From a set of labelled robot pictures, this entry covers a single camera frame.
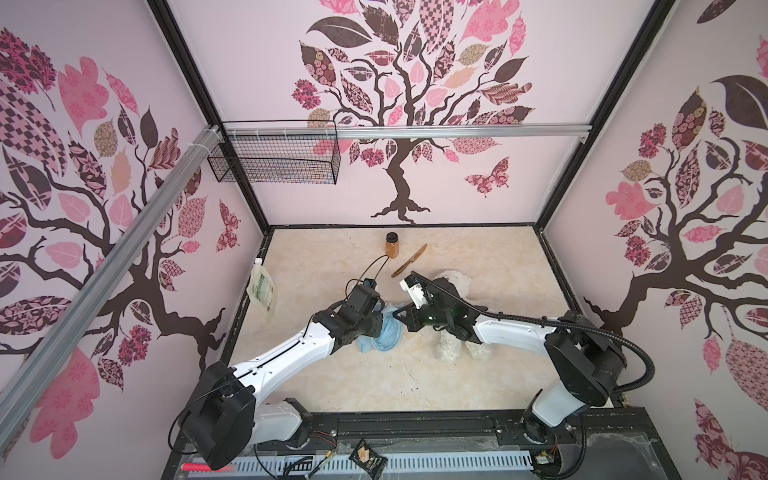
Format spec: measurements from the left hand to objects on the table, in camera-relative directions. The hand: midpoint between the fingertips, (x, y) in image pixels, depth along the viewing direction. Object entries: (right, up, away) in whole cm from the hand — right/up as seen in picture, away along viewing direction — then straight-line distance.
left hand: (375, 322), depth 84 cm
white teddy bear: (+22, -6, -4) cm, 23 cm away
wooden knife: (+12, +17, +26) cm, 34 cm away
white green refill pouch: (-36, +9, +6) cm, 37 cm away
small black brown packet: (0, -29, -16) cm, 33 cm away
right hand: (+6, +4, 0) cm, 7 cm away
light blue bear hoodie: (+4, -5, +4) cm, 8 cm away
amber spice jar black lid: (+5, +23, +22) cm, 33 cm away
